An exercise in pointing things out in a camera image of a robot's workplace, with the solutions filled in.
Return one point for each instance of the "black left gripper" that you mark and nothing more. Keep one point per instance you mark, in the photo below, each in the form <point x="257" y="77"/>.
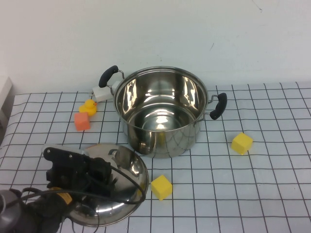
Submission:
<point x="68" y="177"/>

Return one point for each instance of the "steel lid with black knob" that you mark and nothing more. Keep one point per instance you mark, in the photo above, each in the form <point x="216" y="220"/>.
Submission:
<point x="132" y="167"/>

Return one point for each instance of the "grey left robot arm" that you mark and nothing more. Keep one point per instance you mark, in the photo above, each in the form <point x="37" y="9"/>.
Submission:
<point x="36" y="214"/>

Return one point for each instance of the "orange foam cube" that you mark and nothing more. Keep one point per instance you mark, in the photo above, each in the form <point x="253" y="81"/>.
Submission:
<point x="82" y="122"/>

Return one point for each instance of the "yellow foam cube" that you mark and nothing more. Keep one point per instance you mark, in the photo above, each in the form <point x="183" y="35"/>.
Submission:
<point x="161" y="188"/>
<point x="241" y="143"/>

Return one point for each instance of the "yellow rubber duck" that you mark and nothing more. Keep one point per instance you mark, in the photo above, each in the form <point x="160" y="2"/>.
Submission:
<point x="89" y="108"/>

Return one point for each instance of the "white power adapter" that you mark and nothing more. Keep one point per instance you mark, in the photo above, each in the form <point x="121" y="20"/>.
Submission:
<point x="102" y="94"/>

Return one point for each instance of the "white black-grid tablecloth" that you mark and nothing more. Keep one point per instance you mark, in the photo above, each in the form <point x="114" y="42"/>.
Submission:
<point x="218" y="194"/>

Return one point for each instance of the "white ledge block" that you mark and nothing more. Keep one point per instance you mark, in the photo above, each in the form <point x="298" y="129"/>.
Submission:
<point x="6" y="89"/>

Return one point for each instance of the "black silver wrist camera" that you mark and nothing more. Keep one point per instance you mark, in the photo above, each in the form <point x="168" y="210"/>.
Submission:
<point x="63" y="154"/>

